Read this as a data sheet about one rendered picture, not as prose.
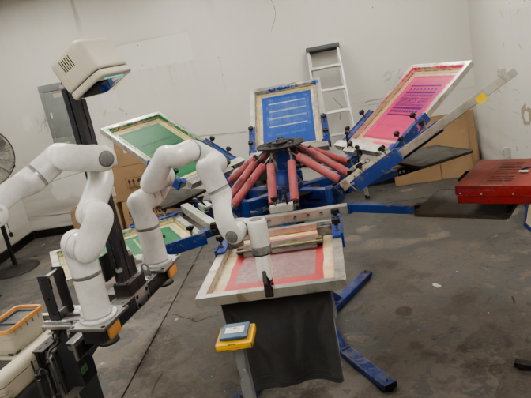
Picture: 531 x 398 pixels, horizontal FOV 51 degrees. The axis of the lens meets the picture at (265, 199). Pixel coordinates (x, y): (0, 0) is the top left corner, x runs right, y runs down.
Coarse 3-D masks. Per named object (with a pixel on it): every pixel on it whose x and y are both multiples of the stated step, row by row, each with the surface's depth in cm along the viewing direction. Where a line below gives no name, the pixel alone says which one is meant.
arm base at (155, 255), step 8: (144, 232) 219; (152, 232) 220; (160, 232) 224; (144, 240) 221; (152, 240) 221; (160, 240) 223; (144, 248) 222; (152, 248) 221; (160, 248) 223; (144, 256) 224; (152, 256) 222; (160, 256) 223; (168, 256) 230; (152, 264) 223; (160, 264) 223
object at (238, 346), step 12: (252, 324) 201; (252, 336) 193; (216, 348) 191; (228, 348) 191; (240, 348) 190; (240, 360) 197; (240, 372) 198; (240, 384) 200; (252, 384) 202; (252, 396) 201
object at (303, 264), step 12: (288, 252) 256; (300, 252) 253; (312, 252) 250; (288, 264) 241; (300, 264) 238; (312, 264) 236; (276, 276) 230; (288, 276) 227; (300, 276) 225; (312, 276) 222
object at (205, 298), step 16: (304, 224) 281; (336, 240) 249; (224, 256) 258; (336, 256) 230; (336, 272) 213; (208, 288) 221; (256, 288) 212; (288, 288) 208; (304, 288) 208; (320, 288) 207; (336, 288) 206; (208, 304) 213
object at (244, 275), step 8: (272, 240) 277; (240, 256) 263; (272, 256) 255; (240, 264) 252; (248, 264) 250; (272, 264) 245; (232, 272) 243; (240, 272) 242; (248, 272) 240; (256, 272) 238; (232, 280) 234; (240, 280) 233; (248, 280) 231; (256, 280) 229; (232, 288) 226; (240, 288) 224
